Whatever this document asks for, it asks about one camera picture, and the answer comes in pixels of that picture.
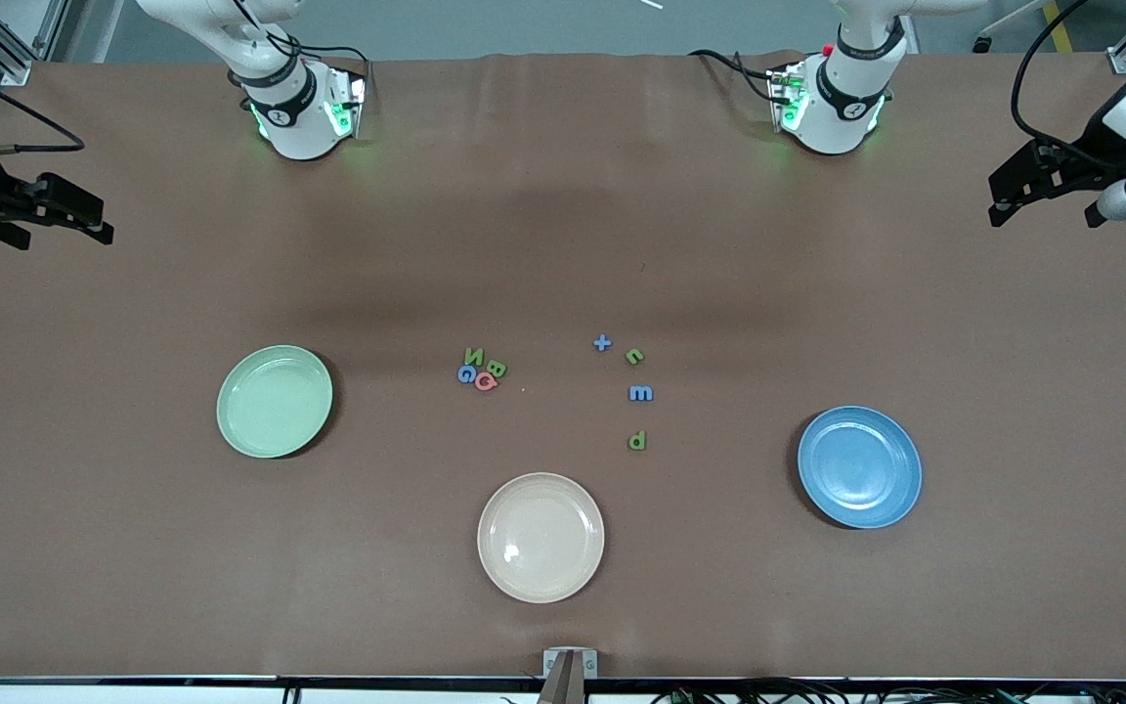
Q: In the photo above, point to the blue letter m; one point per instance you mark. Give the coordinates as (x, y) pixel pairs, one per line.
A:
(640, 393)

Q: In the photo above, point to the green letter n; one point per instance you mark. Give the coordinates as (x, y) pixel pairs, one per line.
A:
(473, 355)
(633, 356)

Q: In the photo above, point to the blue plus sign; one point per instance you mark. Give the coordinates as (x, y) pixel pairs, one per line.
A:
(602, 342)

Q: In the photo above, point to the white stand leg with caster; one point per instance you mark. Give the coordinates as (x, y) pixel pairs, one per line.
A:
(981, 44)

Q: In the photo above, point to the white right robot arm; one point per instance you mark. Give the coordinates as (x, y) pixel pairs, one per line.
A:
(294, 122)

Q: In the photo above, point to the brown table cover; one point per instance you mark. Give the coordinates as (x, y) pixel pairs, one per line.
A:
(563, 244)

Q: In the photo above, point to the blue plate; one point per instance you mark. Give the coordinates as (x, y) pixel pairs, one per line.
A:
(859, 467)

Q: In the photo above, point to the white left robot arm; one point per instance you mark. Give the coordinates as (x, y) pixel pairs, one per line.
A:
(837, 108)

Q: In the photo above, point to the beige plate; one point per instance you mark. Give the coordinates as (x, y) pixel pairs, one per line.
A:
(541, 538)

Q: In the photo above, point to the green letter B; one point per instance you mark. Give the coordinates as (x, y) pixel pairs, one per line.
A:
(497, 368)

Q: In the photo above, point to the green letter p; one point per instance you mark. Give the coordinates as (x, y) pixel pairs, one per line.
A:
(636, 441)

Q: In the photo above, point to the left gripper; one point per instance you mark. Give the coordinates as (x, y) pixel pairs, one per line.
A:
(1089, 163)

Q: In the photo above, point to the green plate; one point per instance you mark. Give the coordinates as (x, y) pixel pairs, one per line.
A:
(275, 401)

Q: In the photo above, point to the red letter G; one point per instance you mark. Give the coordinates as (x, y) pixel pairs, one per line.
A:
(486, 382)

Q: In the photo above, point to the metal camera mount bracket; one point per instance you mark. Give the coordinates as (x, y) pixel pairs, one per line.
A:
(570, 665)

